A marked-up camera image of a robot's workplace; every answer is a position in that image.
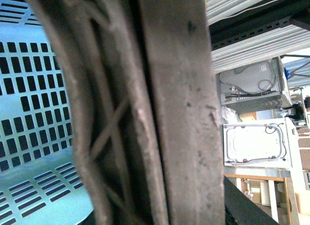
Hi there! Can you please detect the lower white appliance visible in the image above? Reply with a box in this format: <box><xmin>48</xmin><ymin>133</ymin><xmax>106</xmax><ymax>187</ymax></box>
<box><xmin>223</xmin><ymin>118</ymin><xmax>298</xmax><ymax>169</ymax></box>

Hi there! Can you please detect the white appliance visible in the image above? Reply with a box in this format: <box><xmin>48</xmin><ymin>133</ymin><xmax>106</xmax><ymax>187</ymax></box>
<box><xmin>218</xmin><ymin>57</ymin><xmax>292</xmax><ymax>114</ymax></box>
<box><xmin>223</xmin><ymin>118</ymin><xmax>298</xmax><ymax>169</ymax></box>

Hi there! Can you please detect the upper white appliance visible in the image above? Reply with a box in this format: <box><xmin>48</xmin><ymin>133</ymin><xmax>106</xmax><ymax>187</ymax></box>
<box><xmin>218</xmin><ymin>57</ymin><xmax>292</xmax><ymax>114</ymax></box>

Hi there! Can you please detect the light blue plastic basket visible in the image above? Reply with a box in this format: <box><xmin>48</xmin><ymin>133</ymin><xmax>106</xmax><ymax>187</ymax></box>
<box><xmin>0</xmin><ymin>0</ymin><xmax>94</xmax><ymax>225</ymax></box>

